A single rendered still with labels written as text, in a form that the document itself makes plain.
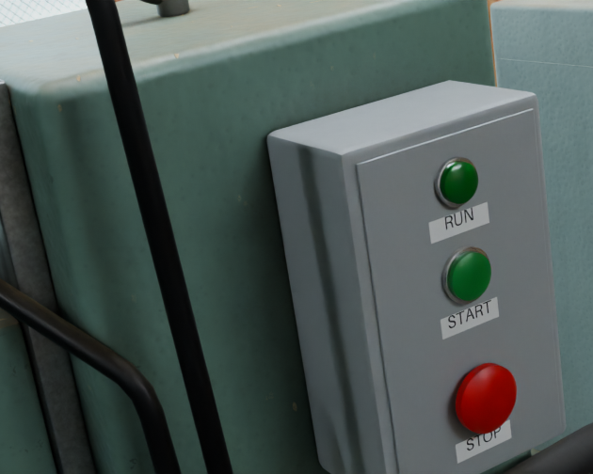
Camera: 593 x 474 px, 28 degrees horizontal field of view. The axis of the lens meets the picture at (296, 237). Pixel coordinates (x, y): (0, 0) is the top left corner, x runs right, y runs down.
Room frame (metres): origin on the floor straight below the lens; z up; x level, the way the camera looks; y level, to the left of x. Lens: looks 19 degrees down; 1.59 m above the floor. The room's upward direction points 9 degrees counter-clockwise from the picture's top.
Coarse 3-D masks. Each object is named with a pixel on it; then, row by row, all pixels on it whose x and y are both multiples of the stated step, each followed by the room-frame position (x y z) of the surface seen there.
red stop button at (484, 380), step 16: (480, 368) 0.44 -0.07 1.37; (496, 368) 0.44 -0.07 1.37; (464, 384) 0.44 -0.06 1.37; (480, 384) 0.44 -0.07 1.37; (496, 384) 0.44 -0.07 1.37; (512, 384) 0.45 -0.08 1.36; (464, 400) 0.44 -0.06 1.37; (480, 400) 0.44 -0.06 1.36; (496, 400) 0.44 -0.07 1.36; (512, 400) 0.44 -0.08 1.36; (464, 416) 0.44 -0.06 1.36; (480, 416) 0.44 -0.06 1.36; (496, 416) 0.44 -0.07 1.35; (480, 432) 0.44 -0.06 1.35
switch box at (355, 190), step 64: (320, 128) 0.47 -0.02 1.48; (384, 128) 0.45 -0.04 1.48; (448, 128) 0.45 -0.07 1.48; (512, 128) 0.46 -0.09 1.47; (320, 192) 0.44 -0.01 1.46; (384, 192) 0.43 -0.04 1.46; (512, 192) 0.46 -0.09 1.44; (320, 256) 0.45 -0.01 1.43; (384, 256) 0.43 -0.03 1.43; (448, 256) 0.45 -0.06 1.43; (512, 256) 0.46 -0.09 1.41; (320, 320) 0.46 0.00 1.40; (384, 320) 0.43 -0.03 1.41; (512, 320) 0.46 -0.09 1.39; (320, 384) 0.46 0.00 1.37; (384, 384) 0.43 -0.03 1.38; (448, 384) 0.44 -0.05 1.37; (320, 448) 0.47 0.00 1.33; (384, 448) 0.43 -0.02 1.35; (448, 448) 0.44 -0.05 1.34; (512, 448) 0.46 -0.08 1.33
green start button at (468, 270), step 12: (456, 252) 0.45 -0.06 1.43; (468, 252) 0.45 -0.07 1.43; (480, 252) 0.45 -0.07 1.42; (456, 264) 0.44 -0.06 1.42; (468, 264) 0.44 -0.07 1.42; (480, 264) 0.45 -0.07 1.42; (444, 276) 0.44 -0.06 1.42; (456, 276) 0.44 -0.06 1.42; (468, 276) 0.44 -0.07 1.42; (480, 276) 0.44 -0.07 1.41; (444, 288) 0.44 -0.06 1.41; (456, 288) 0.44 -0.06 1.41; (468, 288) 0.44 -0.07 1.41; (480, 288) 0.44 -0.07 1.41; (456, 300) 0.44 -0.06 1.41; (468, 300) 0.44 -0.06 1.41
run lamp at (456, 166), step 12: (456, 156) 0.45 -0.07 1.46; (444, 168) 0.44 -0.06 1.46; (456, 168) 0.44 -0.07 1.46; (468, 168) 0.44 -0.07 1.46; (444, 180) 0.44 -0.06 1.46; (456, 180) 0.44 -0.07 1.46; (468, 180) 0.44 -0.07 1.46; (444, 192) 0.44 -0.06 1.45; (456, 192) 0.44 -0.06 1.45; (468, 192) 0.44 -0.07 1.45; (456, 204) 0.45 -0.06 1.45
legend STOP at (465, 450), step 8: (504, 424) 0.45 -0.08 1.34; (496, 432) 0.45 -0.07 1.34; (504, 432) 0.45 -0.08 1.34; (472, 440) 0.45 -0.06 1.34; (480, 440) 0.45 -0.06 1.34; (488, 440) 0.45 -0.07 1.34; (496, 440) 0.45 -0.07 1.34; (504, 440) 0.45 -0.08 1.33; (456, 448) 0.44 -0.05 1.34; (464, 448) 0.44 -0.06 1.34; (472, 448) 0.45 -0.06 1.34; (480, 448) 0.45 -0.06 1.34; (488, 448) 0.45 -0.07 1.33; (464, 456) 0.44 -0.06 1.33; (472, 456) 0.45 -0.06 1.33
